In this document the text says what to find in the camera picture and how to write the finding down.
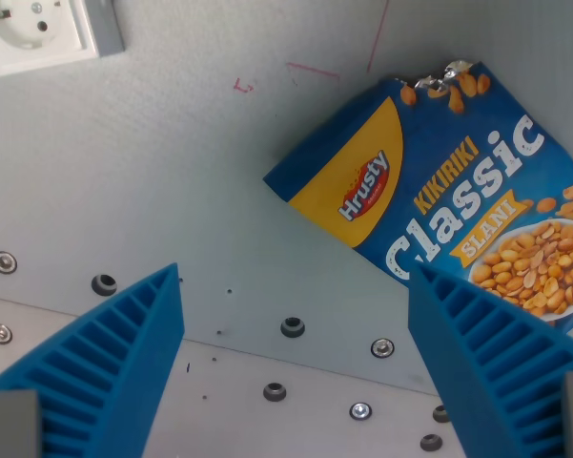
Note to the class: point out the grey socket mounting box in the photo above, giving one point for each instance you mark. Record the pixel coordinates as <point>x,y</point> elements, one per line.
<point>106,26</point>

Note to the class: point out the silver hex screw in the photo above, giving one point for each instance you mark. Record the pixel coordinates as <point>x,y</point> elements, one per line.
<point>0,333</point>
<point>4,262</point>
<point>361,410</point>
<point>382,347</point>

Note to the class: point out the blue peanut snack bag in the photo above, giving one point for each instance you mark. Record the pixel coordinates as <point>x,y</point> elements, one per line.
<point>457,191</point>

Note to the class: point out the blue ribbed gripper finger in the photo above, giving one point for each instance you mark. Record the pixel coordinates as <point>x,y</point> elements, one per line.
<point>109,362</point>
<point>500,362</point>

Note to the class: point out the white wall power socket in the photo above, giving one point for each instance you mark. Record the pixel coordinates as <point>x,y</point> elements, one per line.
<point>33,33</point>

